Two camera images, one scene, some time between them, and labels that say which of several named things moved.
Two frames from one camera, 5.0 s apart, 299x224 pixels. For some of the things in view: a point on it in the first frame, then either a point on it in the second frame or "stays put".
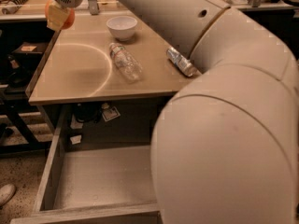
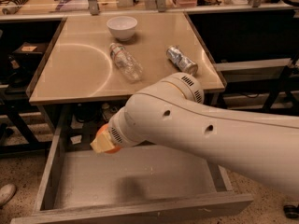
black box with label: (28, 51) stays put
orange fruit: (69, 21) -> (105, 128)
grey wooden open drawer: (112, 185) stays put
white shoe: (7, 192) stays put
